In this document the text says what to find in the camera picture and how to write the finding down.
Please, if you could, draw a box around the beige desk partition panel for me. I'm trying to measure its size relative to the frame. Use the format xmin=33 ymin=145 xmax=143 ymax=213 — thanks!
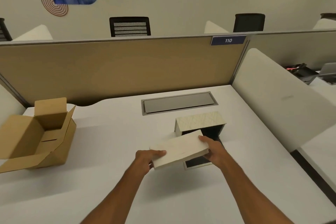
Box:
xmin=0 ymin=34 xmax=251 ymax=107

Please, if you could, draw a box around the white box lid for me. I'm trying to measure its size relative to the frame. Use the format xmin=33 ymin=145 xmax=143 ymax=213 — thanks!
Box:
xmin=149 ymin=129 xmax=210 ymax=171

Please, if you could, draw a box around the person's left hand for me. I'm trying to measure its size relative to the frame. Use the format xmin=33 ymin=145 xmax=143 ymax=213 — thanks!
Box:
xmin=135 ymin=149 xmax=167 ymax=177

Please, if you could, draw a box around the black mesh office chair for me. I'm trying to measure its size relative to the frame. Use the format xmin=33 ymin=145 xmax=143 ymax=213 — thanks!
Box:
xmin=109 ymin=16 xmax=152 ymax=37

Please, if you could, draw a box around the blue number label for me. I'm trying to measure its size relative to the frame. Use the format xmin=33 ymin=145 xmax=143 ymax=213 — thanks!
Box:
xmin=210 ymin=36 xmax=247 ymax=46

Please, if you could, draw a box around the large white side divider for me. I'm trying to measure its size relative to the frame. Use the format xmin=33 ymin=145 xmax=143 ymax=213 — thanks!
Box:
xmin=232 ymin=48 xmax=336 ymax=153

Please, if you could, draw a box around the person's right forearm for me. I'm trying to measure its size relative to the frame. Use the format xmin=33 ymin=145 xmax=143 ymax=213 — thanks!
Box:
xmin=216 ymin=159 xmax=295 ymax=224

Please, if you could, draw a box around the white box with black interior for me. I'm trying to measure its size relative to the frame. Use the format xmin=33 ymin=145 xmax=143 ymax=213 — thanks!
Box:
xmin=174 ymin=111 xmax=227 ymax=171

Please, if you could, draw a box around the grey desk partition panel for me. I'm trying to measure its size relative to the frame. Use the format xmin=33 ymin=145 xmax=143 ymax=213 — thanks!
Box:
xmin=248 ymin=30 xmax=336 ymax=71

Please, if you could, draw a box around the open brown cardboard box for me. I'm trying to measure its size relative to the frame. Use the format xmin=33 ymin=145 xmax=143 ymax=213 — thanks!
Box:
xmin=0 ymin=97 xmax=77 ymax=174

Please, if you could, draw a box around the person's left forearm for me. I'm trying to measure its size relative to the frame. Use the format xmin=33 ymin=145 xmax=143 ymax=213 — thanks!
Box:
xmin=79 ymin=162 xmax=149 ymax=224

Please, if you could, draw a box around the grey desk cable hatch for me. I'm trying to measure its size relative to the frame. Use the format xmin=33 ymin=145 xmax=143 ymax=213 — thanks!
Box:
xmin=141 ymin=91 xmax=218 ymax=116

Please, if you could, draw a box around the black solid-back office chair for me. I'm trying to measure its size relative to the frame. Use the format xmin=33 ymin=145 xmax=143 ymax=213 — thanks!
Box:
xmin=233 ymin=13 xmax=266 ymax=33

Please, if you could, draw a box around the grey laptop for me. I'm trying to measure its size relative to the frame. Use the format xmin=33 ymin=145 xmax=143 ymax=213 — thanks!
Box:
xmin=317 ymin=62 xmax=336 ymax=84

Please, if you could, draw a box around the orange spiral wall decal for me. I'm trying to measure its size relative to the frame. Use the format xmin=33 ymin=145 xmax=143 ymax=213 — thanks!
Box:
xmin=41 ymin=0 xmax=69 ymax=17

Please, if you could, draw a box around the black device with red cable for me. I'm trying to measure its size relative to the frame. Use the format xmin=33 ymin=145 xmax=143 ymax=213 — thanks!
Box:
xmin=286 ymin=63 xmax=320 ymax=85

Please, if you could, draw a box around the person's right hand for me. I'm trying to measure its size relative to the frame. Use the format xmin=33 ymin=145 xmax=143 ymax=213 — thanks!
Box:
xmin=198 ymin=135 xmax=232 ymax=171

